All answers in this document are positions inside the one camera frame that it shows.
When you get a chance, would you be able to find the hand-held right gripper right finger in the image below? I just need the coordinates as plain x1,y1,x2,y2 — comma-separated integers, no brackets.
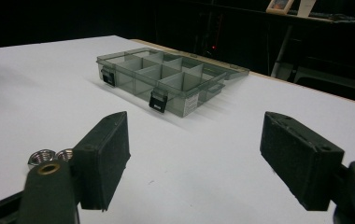
259,111,346,212

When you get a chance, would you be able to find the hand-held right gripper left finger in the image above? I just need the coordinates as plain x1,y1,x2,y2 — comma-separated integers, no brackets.
72,111,132,212

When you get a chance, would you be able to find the silver hex nut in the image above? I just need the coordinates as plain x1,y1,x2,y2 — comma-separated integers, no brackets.
54,147,75,162
27,148,57,171

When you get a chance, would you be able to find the grey transparent compartment box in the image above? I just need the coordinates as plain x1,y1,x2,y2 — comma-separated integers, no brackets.
96,47,250,119

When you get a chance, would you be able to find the white sheet table cover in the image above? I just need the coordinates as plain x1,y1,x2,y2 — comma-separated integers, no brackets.
0,35,355,224

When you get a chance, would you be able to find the light wooden desk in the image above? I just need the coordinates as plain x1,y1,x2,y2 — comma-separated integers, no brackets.
253,8,355,27

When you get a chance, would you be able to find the white card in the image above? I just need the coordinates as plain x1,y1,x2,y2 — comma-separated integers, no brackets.
296,0,318,19

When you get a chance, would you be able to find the wooden picture frame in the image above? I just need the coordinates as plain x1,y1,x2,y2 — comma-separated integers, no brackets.
265,0,295,16

